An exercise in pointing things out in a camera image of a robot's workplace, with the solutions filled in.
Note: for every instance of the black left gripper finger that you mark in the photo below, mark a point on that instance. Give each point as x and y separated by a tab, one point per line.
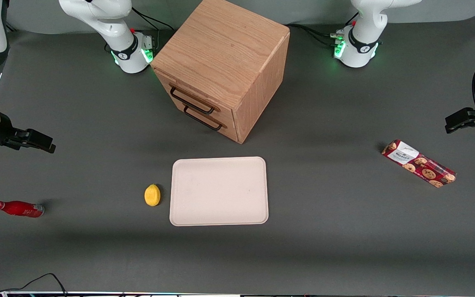
464	126
462	115

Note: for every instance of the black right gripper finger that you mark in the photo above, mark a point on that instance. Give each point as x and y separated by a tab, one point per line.
35	137
35	147

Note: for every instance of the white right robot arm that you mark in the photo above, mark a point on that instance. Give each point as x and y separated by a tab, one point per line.
109	24

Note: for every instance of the oak wooden drawer cabinet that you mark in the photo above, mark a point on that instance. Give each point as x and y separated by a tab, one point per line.
225	49

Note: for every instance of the red cookie box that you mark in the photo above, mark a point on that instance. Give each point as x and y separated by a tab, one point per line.
419	163

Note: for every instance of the red bottle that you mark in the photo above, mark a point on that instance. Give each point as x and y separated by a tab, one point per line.
19	208

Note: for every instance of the yellow lemon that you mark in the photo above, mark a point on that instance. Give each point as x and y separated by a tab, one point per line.
152	195

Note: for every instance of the beige rectangular tray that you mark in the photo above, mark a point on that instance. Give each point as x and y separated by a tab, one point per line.
219	192

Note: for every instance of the aluminium frame bar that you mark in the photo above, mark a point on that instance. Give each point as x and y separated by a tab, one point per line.
10	27

